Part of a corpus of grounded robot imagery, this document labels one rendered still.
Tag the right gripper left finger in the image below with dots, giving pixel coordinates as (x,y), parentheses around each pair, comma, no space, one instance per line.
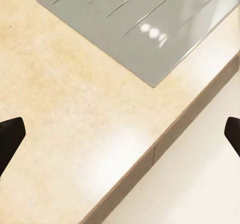
(12,133)

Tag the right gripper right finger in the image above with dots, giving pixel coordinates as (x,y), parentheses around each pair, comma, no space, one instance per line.
(232,133)

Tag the drop in sink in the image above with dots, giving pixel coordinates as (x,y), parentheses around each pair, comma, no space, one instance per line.
(149,38)

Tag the cabinet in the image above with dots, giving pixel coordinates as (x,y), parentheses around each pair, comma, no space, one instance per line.
(144,166)

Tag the countertop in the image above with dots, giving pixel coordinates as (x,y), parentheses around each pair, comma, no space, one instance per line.
(88,120)

